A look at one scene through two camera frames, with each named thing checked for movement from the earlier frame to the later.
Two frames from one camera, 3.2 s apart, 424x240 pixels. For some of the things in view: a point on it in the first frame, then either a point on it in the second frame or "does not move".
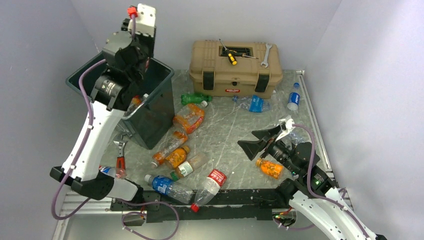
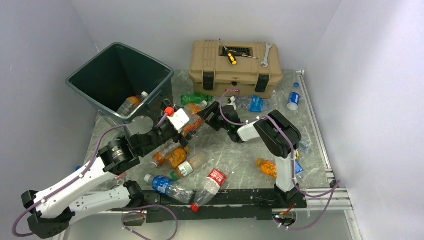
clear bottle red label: x=209 y=189 does not move
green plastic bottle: x=196 y=98 does not move
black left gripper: x=150 y=41 -> x=178 y=137
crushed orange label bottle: x=188 y=119 does not move
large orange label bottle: x=135 y=102 does not move
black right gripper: x=251 y=147 -> x=206 y=113
